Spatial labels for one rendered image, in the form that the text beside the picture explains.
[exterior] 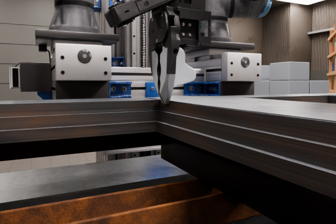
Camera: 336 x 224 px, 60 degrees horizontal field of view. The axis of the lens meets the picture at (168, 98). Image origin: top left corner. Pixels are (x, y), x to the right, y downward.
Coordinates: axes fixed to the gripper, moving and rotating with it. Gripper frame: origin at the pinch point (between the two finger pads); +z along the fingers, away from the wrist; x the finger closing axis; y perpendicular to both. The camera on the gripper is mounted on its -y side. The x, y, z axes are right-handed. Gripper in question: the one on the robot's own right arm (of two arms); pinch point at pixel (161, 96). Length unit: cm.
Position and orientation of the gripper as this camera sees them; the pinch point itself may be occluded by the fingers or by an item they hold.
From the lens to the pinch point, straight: 47.9
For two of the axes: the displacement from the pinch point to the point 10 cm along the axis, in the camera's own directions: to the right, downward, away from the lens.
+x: -4.3, -0.5, 9.0
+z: 0.0, 10.0, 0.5
